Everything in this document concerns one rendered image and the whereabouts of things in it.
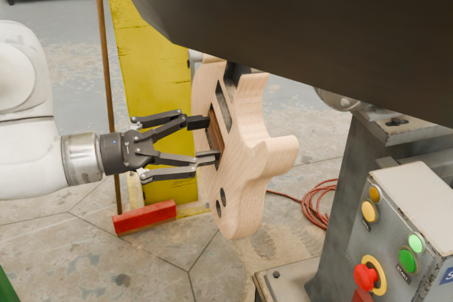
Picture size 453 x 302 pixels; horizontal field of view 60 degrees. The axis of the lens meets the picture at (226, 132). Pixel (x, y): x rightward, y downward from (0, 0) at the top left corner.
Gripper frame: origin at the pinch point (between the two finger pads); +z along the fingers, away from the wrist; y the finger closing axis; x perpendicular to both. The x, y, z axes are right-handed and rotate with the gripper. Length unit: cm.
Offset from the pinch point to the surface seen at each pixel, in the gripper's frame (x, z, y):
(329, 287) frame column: -57, 36, 23
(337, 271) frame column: -48, 36, 21
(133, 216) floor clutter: -115, -19, -35
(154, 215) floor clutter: -118, -9, -35
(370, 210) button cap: 10.9, 17.3, 23.4
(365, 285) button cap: 3.6, 15.4, 32.1
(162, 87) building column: -63, 1, -66
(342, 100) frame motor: 14.5, 19.3, 5.7
